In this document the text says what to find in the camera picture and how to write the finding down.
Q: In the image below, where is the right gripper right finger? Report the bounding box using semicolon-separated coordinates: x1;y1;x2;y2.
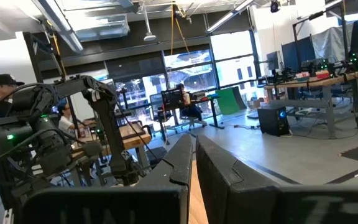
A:
195;134;358;224

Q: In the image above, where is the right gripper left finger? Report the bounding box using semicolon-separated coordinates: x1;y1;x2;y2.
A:
22;133;196;224

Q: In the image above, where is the person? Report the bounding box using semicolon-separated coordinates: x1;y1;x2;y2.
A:
57;101;88;142
175;83;208;127
0;73;26;119

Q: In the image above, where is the black computer tower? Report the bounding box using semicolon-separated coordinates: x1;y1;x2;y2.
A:
257;104;291;138

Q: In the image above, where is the black office desk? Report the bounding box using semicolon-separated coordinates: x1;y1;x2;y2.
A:
154;95;226;130

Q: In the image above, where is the office chair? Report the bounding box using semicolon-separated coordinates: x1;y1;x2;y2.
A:
178;107;204;131

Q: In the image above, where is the black computer monitor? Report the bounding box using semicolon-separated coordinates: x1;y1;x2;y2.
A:
160;88;186;110
149;93;165;121

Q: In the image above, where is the green screen panel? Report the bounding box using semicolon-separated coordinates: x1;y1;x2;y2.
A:
215;86;248;116

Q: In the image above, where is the long linear ceiling light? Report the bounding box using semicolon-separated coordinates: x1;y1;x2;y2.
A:
205;0;257;34
31;0;84;53

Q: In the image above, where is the wooden workbench with grey legs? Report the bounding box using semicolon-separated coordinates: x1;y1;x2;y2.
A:
263;70;358;140

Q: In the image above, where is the small black monitor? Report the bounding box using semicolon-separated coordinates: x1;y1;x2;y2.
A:
265;51;283;71

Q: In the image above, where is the white pendant ceiling lamp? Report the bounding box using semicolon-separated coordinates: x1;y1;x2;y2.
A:
140;0;158;42

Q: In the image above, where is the blue partition panel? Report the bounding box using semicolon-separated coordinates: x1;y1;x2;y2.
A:
280;36;316;72

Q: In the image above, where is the grey tarp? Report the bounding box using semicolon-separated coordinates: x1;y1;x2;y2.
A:
311;22;354;63

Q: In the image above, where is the yellow hanging strap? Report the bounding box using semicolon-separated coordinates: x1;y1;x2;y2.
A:
169;4;192;57

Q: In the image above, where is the black metal rig frame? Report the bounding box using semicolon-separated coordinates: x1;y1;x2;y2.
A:
291;0;351;62

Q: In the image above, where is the black ceiling-mounted camera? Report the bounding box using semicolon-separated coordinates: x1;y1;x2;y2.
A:
269;0;281;14

